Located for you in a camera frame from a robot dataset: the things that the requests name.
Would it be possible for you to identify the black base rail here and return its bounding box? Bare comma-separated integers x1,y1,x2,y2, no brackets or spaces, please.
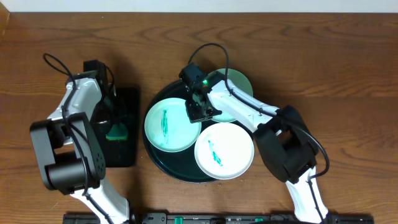
62,212,375,224

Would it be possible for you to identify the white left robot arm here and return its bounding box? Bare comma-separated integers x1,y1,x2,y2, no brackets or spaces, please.
29,60,130,223

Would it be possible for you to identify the pale green plate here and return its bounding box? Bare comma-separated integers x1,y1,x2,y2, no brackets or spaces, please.
212,68,253,123

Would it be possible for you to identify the white plate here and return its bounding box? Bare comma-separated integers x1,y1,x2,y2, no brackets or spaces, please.
194,123,254,180

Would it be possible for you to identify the green scouring sponge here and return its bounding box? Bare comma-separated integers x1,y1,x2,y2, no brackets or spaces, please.
106,123,128,141

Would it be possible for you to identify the light green plate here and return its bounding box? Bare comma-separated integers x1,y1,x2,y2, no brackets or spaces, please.
144,98,201,152

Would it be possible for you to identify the dark round tray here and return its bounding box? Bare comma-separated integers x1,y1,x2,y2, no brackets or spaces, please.
143,81,217,183

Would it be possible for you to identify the black rectangular mat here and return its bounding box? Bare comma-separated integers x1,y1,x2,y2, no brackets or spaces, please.
91,87,141,167

